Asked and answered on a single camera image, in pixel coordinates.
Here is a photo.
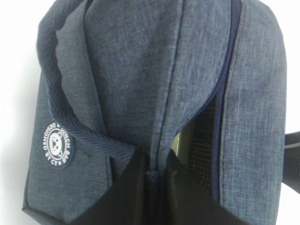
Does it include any dark blue lunch bag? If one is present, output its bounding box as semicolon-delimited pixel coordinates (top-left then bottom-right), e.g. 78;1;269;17
22;0;286;225

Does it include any green lid glass container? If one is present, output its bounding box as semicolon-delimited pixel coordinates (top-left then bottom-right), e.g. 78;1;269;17
172;121;195;165

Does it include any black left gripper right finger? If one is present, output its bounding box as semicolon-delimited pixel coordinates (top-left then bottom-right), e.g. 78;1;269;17
164;150;237;225

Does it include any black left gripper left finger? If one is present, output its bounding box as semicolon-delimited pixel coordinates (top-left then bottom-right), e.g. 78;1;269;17
75;149;148;225

